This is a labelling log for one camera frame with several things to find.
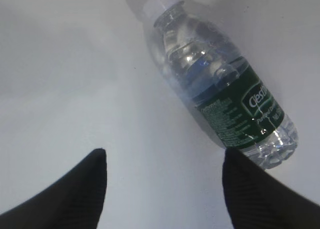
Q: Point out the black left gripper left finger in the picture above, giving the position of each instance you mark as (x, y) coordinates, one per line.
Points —
(75, 201)

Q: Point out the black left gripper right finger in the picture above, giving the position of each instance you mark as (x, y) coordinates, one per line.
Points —
(256, 200)

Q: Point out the clear water bottle green label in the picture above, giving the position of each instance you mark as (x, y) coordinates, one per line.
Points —
(210, 74)

